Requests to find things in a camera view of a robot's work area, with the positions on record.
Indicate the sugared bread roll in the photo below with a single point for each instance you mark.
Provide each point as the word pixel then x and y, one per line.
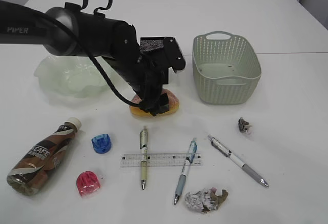
pixel 173 106

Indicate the white grey pen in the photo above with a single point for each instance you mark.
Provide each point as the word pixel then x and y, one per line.
pixel 239 162

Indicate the clear plastic ruler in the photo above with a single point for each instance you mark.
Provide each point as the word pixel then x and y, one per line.
pixel 159 159

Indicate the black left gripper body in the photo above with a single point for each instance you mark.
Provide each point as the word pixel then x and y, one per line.
pixel 142 71

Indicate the cream patterned pen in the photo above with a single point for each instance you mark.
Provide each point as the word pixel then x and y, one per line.
pixel 143 142

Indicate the light blue pen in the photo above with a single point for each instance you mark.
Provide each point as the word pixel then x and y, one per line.
pixel 185 170

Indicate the blue pencil sharpener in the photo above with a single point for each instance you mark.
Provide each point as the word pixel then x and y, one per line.
pixel 101 143

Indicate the green plastic basket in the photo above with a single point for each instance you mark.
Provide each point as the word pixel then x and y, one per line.
pixel 225 71

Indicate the red pencil sharpener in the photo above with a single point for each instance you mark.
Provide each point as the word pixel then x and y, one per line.
pixel 87 183

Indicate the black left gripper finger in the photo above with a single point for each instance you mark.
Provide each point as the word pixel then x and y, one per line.
pixel 149 102
pixel 161 106

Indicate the brown Nescafe coffee bottle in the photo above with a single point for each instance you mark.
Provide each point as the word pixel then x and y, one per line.
pixel 32 172

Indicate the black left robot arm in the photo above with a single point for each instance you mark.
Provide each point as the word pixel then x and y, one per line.
pixel 66 33

